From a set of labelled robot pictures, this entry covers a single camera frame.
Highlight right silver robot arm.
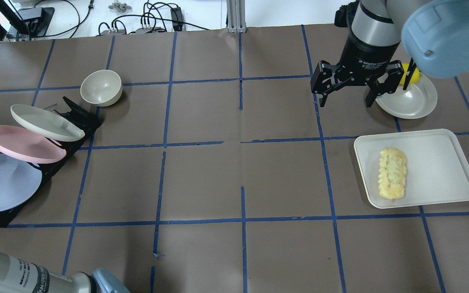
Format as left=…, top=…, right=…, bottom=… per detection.
left=310, top=0, right=469, bottom=107

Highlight black dish rack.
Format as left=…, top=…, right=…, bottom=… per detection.
left=0, top=97, right=101, bottom=227

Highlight white rectangular tray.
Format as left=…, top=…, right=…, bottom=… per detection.
left=354, top=129, right=469, bottom=208

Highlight cream plate in rack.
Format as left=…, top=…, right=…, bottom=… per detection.
left=11, top=104, right=85, bottom=142

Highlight pink plate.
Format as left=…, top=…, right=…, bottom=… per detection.
left=0, top=125, right=67, bottom=164

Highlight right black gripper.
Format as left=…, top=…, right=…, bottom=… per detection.
left=311, top=31, right=403, bottom=108

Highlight yellow ball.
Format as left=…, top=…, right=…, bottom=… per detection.
left=399, top=63, right=420, bottom=86

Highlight aluminium frame post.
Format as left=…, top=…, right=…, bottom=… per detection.
left=226, top=0, right=247, bottom=33

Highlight black power adapter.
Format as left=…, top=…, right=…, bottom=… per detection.
left=171, top=7, right=184, bottom=32

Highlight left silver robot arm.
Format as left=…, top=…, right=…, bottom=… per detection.
left=0, top=252, right=129, bottom=293

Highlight black monitor stand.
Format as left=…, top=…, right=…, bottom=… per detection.
left=0, top=0, right=55, bottom=41

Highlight grey metal clips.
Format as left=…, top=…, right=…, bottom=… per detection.
left=108, top=0, right=132, bottom=13

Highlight blue plate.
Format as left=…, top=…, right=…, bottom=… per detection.
left=0, top=154, right=42, bottom=212

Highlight beige round plate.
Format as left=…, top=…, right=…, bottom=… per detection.
left=376, top=74, right=438, bottom=119

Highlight beige bowl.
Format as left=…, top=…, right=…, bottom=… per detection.
left=80, top=69, right=123, bottom=107

